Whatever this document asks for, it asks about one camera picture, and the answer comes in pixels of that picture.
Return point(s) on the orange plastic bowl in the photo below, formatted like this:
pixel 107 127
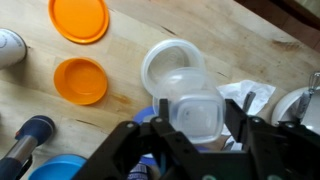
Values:
pixel 80 81

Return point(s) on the small clear plastic bowl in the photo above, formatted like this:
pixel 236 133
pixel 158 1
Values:
pixel 196 113

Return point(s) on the white round plate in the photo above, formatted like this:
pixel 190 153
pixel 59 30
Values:
pixel 286 106

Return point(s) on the orange plastic lid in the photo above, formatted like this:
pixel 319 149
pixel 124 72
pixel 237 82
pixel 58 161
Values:
pixel 79 20

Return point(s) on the wooden butcher block table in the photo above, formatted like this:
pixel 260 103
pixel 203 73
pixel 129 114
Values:
pixel 133 26

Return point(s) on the white paper napkin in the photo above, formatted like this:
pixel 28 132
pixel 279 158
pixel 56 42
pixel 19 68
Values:
pixel 236 91

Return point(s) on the metal whisk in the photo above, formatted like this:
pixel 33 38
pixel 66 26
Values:
pixel 308 95

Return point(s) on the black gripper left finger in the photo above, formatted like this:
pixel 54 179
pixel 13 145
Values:
pixel 133 143

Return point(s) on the white and dark can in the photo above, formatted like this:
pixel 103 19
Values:
pixel 138 171

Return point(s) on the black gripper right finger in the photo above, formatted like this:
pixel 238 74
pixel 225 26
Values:
pixel 276 150

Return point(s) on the round clear plastic bowl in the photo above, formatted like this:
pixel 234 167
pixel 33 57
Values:
pixel 160 56

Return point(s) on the metal table knife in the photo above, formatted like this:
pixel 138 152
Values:
pixel 249 100

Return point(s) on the white shaker bottle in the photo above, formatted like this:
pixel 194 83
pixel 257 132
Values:
pixel 10 48

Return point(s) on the light blue plastic bowl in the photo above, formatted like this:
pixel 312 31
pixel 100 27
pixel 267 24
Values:
pixel 58 168

